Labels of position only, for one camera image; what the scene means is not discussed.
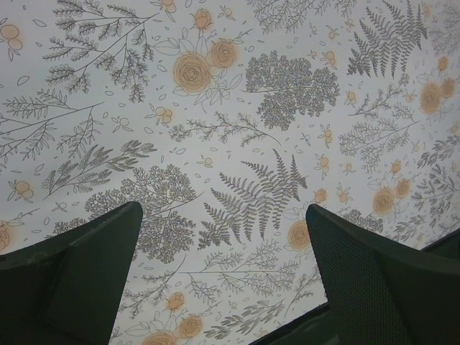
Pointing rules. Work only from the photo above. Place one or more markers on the floral patterned table mat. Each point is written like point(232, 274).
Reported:
point(225, 120)

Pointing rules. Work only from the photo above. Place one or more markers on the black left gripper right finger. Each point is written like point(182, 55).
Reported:
point(380, 291)

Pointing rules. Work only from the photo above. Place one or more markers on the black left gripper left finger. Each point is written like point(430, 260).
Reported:
point(67, 289)

